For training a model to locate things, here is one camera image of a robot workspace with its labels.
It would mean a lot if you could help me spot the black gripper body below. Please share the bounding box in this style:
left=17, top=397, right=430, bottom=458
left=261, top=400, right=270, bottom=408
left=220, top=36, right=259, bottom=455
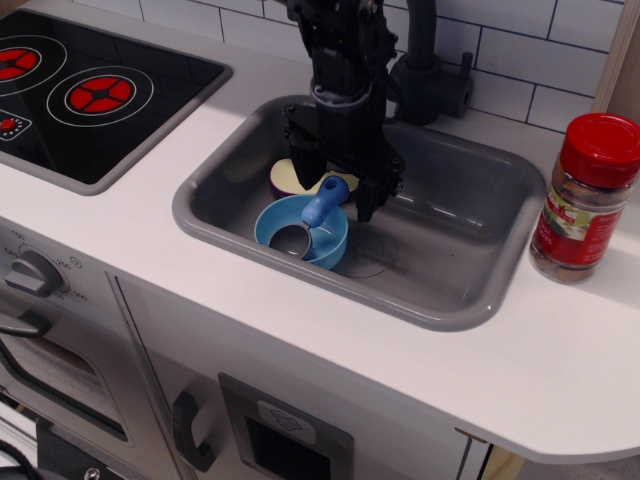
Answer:
left=282, top=97, right=404, bottom=196

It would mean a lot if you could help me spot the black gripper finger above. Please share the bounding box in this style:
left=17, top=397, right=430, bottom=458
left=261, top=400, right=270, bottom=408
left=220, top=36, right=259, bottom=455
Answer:
left=356, top=177, right=393, bottom=222
left=290, top=143, right=327, bottom=189

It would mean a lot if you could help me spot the blue handled measuring spoon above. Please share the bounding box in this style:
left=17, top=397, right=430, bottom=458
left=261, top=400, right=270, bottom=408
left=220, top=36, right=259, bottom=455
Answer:
left=272, top=176, right=350, bottom=245

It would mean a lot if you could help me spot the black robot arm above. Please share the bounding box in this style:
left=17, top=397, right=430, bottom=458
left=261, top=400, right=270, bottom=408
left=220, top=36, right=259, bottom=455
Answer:
left=283, top=1, right=404, bottom=222

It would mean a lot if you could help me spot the light blue bowl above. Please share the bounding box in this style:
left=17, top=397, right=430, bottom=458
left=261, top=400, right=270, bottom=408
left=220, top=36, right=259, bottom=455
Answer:
left=254, top=195, right=349, bottom=269

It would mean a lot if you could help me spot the grey sink basin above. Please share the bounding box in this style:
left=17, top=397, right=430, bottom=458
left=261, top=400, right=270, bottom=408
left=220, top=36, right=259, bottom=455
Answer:
left=172, top=95, right=546, bottom=331

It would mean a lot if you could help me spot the toy eggplant slice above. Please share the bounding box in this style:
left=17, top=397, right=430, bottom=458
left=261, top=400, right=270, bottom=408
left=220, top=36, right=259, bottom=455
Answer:
left=270, top=158, right=359, bottom=197

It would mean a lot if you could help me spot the dark grey faucet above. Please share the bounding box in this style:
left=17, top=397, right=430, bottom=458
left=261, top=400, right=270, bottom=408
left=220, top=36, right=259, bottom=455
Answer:
left=389, top=1, right=474, bottom=125

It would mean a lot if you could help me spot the red lid spice jar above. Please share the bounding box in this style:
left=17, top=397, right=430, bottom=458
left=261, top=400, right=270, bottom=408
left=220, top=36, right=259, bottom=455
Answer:
left=529, top=113, right=639, bottom=284

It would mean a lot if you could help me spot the black toy stovetop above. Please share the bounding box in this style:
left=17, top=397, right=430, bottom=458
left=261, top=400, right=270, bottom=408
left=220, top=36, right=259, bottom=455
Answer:
left=1, top=9, right=232, bottom=196

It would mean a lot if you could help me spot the grey dispenser panel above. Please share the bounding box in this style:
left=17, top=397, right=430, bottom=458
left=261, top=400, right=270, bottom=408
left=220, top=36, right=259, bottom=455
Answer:
left=218, top=373, right=354, bottom=480

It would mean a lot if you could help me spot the grey oven knob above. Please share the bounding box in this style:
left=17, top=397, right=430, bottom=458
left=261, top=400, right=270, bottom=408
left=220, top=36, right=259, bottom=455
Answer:
left=4, top=251, right=64, bottom=298

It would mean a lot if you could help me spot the toy oven door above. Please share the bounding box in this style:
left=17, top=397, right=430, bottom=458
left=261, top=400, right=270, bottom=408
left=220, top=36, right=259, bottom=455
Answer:
left=1, top=288, right=180, bottom=479

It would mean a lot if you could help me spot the wooden side post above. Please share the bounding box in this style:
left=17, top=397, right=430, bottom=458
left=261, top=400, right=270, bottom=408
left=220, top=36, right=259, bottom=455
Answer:
left=591, top=0, right=639, bottom=123

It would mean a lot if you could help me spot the dark cabinet door handle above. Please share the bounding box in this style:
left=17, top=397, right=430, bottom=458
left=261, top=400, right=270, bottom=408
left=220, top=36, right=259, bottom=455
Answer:
left=171, top=391, right=216, bottom=473

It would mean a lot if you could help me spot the grey oven door handle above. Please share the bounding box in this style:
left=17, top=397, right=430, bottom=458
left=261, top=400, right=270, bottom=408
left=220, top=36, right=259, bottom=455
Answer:
left=1, top=311, right=52, bottom=338

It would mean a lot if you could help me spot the black cable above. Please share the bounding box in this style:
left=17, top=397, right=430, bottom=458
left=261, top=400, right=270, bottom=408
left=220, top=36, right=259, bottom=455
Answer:
left=0, top=439, right=39, bottom=480

